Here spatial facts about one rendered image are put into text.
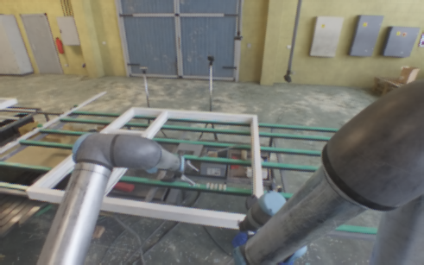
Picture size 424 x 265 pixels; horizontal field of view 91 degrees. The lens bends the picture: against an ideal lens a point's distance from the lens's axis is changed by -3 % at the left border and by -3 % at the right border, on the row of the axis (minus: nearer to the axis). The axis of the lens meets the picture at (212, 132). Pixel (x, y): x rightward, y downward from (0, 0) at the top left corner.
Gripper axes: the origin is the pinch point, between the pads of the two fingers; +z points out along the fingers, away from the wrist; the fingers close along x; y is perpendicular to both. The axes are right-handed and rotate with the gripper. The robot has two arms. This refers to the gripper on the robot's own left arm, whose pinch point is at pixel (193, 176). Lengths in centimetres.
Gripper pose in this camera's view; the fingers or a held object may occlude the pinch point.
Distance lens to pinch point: 150.0
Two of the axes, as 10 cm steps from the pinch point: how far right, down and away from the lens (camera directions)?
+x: -1.2, 4.7, -8.8
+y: -6.0, 6.7, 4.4
